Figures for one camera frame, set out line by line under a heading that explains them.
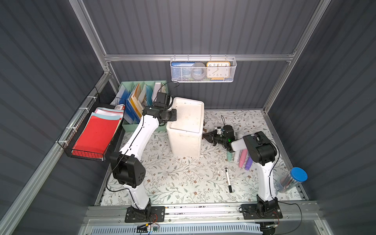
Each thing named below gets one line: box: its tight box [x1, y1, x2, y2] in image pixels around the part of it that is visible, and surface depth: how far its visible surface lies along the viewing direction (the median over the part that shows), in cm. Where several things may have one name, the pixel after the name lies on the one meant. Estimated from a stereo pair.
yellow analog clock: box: [206, 61, 231, 81], surface depth 91 cm
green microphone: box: [226, 150, 233, 162], surface depth 95 cm
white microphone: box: [234, 149, 241, 164], surface depth 94 cm
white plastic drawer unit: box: [166, 96, 205, 158], surface depth 85 cm
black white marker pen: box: [225, 167, 233, 193], surface depth 85 cm
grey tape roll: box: [190, 62, 207, 82], surface depth 89 cm
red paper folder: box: [71, 115, 120, 158], surface depth 71 cm
